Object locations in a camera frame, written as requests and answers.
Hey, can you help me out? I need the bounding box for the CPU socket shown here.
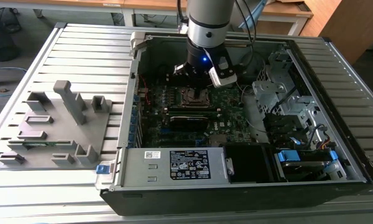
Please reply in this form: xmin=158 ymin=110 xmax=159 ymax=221
xmin=178 ymin=86 xmax=214 ymax=108

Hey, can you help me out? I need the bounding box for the green RAM stick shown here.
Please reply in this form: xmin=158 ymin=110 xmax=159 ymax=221
xmin=169 ymin=106 xmax=219 ymax=114
xmin=9 ymin=140 xmax=71 ymax=148

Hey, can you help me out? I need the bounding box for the black graphics card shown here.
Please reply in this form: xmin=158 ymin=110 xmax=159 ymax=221
xmin=169 ymin=115 xmax=210 ymax=133

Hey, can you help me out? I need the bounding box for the silver metal drive cage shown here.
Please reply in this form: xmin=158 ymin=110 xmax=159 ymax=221
xmin=251 ymin=50 xmax=326 ymax=117

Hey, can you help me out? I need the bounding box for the green motherboard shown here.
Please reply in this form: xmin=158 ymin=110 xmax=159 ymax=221
xmin=135 ymin=77 xmax=258 ymax=149

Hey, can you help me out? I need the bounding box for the brown chipset heatsink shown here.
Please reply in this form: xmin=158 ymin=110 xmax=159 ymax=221
xmin=209 ymin=134 xmax=227 ymax=147

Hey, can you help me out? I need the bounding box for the black plastic bay block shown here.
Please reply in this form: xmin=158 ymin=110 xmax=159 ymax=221
xmin=262 ymin=112 xmax=307 ymax=144

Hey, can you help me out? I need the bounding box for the grey power supply unit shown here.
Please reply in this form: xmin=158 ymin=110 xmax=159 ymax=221
xmin=110 ymin=147 xmax=233 ymax=187

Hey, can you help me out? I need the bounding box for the blue disk carrier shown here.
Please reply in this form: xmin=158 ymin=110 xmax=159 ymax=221
xmin=275 ymin=149 xmax=326 ymax=171

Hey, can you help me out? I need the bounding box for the grey parts rack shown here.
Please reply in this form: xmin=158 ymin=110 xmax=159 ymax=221
xmin=0 ymin=80 xmax=113 ymax=169

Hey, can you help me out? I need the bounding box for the wooden cabinet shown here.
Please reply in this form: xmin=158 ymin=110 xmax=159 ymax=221
xmin=299 ymin=0 xmax=373 ymax=66

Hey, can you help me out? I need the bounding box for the black PC case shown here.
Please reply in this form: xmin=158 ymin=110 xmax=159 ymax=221
xmin=98 ymin=31 xmax=373 ymax=217

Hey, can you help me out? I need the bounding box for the black waste bin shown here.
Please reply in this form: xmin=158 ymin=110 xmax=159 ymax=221
xmin=0 ymin=34 xmax=21 ymax=63

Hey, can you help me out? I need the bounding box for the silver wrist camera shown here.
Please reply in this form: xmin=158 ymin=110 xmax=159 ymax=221
xmin=207 ymin=56 xmax=237 ymax=89

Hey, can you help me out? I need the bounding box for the black thick cable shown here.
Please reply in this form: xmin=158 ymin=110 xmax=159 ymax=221
xmin=238 ymin=50 xmax=266 ymax=81

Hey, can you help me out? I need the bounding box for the wooden desk white frame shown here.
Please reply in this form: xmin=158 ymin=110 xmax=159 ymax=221
xmin=0 ymin=0 xmax=126 ymax=19
xmin=123 ymin=0 xmax=314 ymax=36

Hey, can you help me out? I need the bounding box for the blue floor cable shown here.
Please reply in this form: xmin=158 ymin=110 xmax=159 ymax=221
xmin=0 ymin=66 xmax=29 ymax=98

